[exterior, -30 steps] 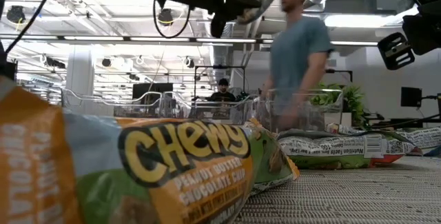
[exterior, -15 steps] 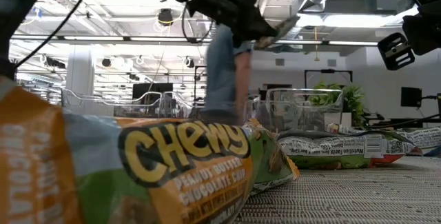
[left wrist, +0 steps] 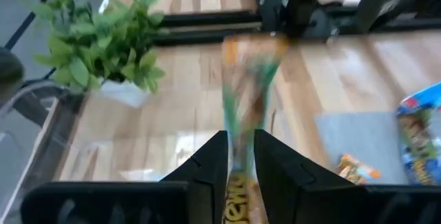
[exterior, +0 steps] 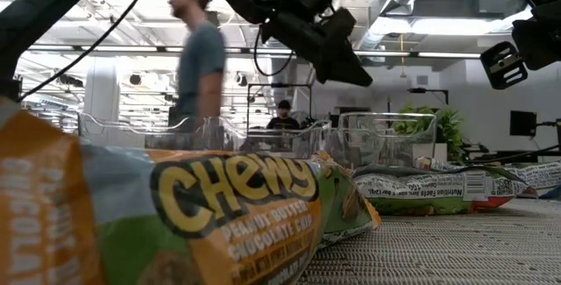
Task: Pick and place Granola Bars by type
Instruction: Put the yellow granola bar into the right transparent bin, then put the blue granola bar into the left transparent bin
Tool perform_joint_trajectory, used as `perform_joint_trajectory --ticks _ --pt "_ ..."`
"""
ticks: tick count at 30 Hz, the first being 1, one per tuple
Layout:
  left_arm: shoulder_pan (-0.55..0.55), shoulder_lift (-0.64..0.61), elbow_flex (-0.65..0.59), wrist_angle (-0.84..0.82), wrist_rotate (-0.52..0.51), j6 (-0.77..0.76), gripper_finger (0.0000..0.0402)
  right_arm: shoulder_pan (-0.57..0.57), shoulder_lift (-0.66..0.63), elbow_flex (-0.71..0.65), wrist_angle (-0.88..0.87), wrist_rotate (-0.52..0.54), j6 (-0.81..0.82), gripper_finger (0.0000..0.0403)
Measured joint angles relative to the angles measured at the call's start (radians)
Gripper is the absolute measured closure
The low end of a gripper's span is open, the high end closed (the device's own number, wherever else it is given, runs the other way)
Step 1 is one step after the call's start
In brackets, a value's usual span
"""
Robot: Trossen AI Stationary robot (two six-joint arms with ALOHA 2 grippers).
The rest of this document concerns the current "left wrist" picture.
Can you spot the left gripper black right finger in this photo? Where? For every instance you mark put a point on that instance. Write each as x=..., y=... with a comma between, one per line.
x=279, y=182

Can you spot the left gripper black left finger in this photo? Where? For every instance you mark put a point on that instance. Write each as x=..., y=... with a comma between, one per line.
x=206, y=182

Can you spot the green blue orange granola bar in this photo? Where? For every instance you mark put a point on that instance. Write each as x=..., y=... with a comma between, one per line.
x=356, y=170

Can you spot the silver green granola bar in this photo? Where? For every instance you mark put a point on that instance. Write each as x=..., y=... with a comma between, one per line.
x=418, y=141

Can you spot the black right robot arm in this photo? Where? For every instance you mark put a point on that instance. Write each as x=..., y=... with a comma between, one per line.
x=303, y=10

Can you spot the grey woven mat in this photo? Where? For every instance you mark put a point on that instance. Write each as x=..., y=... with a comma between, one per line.
x=372, y=138

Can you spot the clear plastic container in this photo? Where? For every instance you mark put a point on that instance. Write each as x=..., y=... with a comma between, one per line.
x=41, y=138

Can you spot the green plant in white pot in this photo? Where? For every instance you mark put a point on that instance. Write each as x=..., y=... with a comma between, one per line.
x=100, y=45

